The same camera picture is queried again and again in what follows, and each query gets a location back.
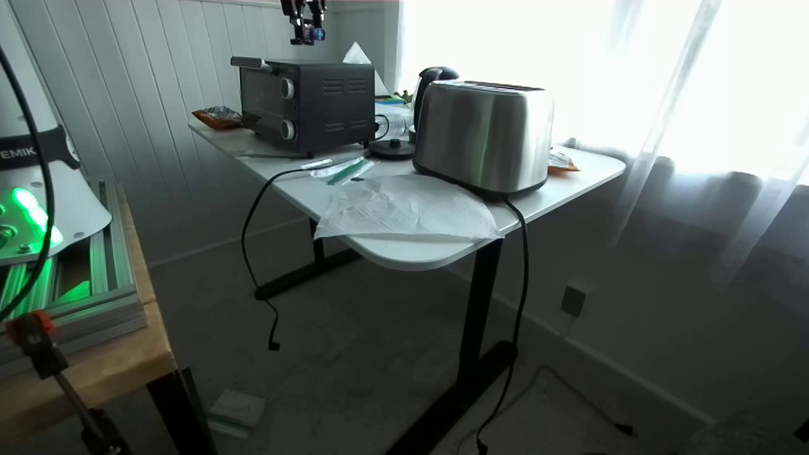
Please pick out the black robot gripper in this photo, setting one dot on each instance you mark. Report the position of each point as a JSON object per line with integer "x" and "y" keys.
{"x": 304, "y": 10}

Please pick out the green lit metal robot base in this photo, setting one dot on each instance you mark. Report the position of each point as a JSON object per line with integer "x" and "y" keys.
{"x": 88, "y": 283}

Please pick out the black toaster oven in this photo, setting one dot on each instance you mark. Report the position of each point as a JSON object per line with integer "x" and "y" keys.
{"x": 307, "y": 107}

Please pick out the brown tray on table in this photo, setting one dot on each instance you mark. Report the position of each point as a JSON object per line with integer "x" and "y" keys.
{"x": 218, "y": 116}

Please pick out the black electric kettle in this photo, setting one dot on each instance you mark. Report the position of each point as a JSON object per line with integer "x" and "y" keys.
{"x": 401, "y": 126}

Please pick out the green straw in plastic wrapper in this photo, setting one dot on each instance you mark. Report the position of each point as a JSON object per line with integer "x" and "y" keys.
{"x": 344, "y": 171}

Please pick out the white paper napkin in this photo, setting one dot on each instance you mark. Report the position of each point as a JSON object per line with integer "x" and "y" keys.
{"x": 406, "y": 208}

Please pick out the silver metal toaster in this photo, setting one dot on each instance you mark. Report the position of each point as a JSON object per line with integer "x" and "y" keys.
{"x": 488, "y": 138}

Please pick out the wooden workbench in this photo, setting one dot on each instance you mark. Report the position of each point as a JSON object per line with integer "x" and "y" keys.
{"x": 105, "y": 371}

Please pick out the white sheer curtain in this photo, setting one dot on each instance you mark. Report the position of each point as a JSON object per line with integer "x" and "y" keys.
{"x": 708, "y": 104}

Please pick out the red black clamp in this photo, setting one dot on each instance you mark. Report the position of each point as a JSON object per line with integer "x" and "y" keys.
{"x": 36, "y": 337}

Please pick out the black table leg frame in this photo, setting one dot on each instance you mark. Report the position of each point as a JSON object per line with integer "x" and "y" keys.
{"x": 398, "y": 344}

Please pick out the wall power outlet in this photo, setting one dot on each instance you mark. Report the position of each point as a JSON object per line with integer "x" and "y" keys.
{"x": 573, "y": 301}

